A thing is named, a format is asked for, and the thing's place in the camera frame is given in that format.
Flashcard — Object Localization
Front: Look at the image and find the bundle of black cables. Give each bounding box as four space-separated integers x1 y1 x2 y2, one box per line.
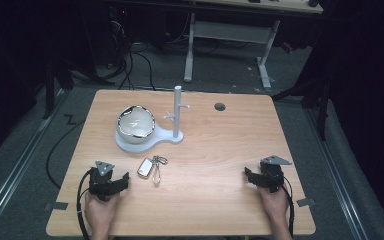
94 6 158 92

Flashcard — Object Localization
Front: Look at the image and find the black metal stand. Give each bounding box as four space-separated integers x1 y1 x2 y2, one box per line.
41 56 75 121

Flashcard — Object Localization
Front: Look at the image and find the black floor cable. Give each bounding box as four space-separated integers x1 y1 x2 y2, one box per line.
45 119 87 190

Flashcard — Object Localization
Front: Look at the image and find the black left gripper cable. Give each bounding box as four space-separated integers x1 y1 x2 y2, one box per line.
76 167 95 240

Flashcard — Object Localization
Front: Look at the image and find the grey tape strip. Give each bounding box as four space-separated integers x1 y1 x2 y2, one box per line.
296 197 317 208
44 201 70 212

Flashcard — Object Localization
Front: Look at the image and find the person's right hand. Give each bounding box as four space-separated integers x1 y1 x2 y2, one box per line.
257 184 290 222

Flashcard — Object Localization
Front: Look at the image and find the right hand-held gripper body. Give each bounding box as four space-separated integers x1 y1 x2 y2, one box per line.
259 154 293 194

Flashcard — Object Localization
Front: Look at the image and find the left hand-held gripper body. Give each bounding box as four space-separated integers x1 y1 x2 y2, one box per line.
88 160 118 202

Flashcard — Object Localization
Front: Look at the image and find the white key stand with pegs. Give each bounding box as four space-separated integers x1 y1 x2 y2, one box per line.
114 85 192 155

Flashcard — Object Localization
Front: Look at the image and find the person's left hand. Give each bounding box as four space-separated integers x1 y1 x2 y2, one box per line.
84 191 121 232

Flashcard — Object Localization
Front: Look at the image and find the silver car key fob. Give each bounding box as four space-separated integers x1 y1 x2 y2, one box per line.
136 157 155 180

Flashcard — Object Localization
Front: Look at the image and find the metal floor rail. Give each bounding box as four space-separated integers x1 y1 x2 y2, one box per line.
0 87 72 234
304 108 371 240

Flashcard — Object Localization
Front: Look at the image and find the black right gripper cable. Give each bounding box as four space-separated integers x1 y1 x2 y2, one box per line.
281 176 296 238

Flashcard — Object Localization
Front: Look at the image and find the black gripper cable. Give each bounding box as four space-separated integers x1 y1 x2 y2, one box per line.
281 176 296 238
76 167 95 240

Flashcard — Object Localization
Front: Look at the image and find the wooden desk with white legs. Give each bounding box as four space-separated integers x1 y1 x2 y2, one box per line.
113 0 324 90

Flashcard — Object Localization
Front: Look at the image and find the white bowl with metallic rim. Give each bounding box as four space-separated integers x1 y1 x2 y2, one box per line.
116 105 157 145

